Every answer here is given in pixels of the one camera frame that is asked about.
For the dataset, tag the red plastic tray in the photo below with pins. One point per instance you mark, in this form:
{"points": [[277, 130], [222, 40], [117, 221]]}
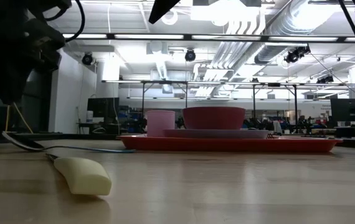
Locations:
{"points": [[227, 145]]}

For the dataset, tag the black office desk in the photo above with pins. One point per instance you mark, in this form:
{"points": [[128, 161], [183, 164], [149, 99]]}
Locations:
{"points": [[352, 132]]}

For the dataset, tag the black metal gantry frame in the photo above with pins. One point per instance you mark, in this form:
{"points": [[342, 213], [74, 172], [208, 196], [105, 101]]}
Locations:
{"points": [[274, 84], [155, 81]]}

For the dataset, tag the black beam with light strips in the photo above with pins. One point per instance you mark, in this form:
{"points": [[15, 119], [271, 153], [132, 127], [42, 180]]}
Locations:
{"points": [[188, 37]]}

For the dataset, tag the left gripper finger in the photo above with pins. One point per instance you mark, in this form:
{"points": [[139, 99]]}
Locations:
{"points": [[3, 90]]}

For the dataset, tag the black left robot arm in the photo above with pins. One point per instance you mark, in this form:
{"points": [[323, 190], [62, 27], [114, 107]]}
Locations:
{"points": [[9, 7]]}

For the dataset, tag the lavender round plate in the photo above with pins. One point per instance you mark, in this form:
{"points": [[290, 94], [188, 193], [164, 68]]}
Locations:
{"points": [[215, 134]]}

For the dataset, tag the black computer monitor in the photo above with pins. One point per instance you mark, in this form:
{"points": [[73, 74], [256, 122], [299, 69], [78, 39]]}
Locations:
{"points": [[102, 107], [350, 110]]}

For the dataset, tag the black ceiling spotlight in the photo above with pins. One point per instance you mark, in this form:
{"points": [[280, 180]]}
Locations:
{"points": [[87, 59], [325, 80], [292, 56], [190, 56]]}

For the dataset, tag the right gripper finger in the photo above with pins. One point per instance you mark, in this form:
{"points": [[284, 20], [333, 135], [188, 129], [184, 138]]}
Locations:
{"points": [[162, 7]]}

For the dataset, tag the magenta plastic bowl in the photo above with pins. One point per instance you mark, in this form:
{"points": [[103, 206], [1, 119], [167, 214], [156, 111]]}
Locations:
{"points": [[213, 118]]}

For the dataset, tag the white plastic container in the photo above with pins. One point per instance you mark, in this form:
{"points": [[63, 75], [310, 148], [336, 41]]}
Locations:
{"points": [[90, 116]]}

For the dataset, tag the pink plastic cup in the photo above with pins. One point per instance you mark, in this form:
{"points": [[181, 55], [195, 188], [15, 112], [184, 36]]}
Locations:
{"points": [[160, 123]]}

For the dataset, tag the silver ventilation duct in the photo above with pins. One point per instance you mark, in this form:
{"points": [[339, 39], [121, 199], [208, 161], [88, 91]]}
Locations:
{"points": [[267, 53]]}

